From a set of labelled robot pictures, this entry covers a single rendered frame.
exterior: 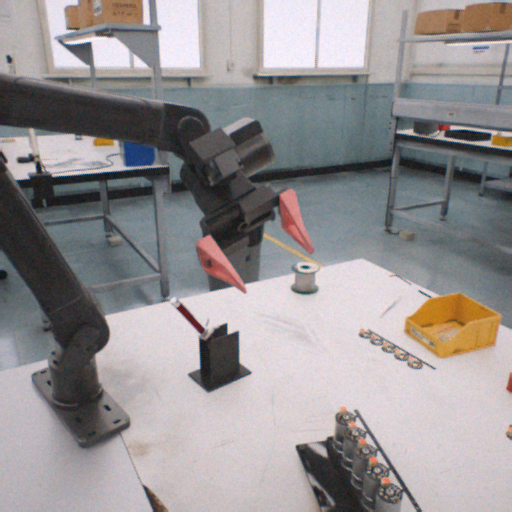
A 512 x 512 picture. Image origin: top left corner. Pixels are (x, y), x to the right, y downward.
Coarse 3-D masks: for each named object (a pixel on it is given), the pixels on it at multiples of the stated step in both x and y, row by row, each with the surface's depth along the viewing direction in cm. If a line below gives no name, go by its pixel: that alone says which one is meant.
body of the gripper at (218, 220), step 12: (252, 192) 62; (228, 204) 61; (216, 216) 61; (228, 216) 61; (264, 216) 66; (204, 228) 60; (216, 228) 63; (228, 228) 64; (240, 228) 63; (252, 228) 66
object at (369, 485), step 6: (378, 468) 52; (366, 480) 51; (372, 480) 51; (366, 486) 52; (372, 486) 51; (366, 492) 52; (372, 492) 51; (366, 498) 52; (372, 498) 52; (366, 504) 52; (372, 504) 52; (372, 510) 52
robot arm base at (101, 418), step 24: (48, 360) 69; (96, 360) 71; (48, 384) 75; (72, 384) 68; (96, 384) 71; (72, 408) 68; (96, 408) 69; (120, 408) 69; (72, 432) 65; (96, 432) 65
